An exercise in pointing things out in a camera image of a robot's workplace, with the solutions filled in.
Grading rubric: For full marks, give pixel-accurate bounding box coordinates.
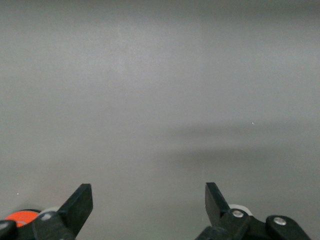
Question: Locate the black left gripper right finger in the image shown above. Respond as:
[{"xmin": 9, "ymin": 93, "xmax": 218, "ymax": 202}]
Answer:
[{"xmin": 194, "ymin": 181, "xmax": 251, "ymax": 240}]

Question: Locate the orange cylindrical can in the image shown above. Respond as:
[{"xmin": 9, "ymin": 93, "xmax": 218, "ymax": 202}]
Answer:
[{"xmin": 4, "ymin": 208, "xmax": 41, "ymax": 229}]

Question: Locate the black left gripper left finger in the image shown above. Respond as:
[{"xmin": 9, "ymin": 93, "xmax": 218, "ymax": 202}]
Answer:
[{"xmin": 31, "ymin": 183, "xmax": 94, "ymax": 240}]

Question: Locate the dark grey table mat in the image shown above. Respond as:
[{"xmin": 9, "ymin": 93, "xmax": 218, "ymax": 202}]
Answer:
[{"xmin": 0, "ymin": 0, "xmax": 320, "ymax": 240}]

